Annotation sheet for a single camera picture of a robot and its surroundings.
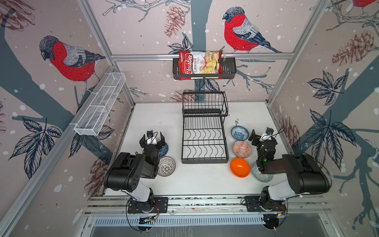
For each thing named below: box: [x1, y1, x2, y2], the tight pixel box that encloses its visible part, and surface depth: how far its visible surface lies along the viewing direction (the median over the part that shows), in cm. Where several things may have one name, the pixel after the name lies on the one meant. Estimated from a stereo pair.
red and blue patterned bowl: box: [231, 140, 252, 159], surface depth 94 cm
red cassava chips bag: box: [178, 49, 225, 80], surface depth 90 cm
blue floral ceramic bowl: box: [230, 125, 250, 142], surface depth 102 cm
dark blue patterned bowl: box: [157, 143, 169, 158], surface depth 93 cm
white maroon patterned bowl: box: [157, 156, 177, 177], surface depth 87 cm
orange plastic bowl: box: [229, 157, 251, 179], surface depth 84 cm
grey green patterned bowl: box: [251, 162, 274, 183], surface depth 83 cm
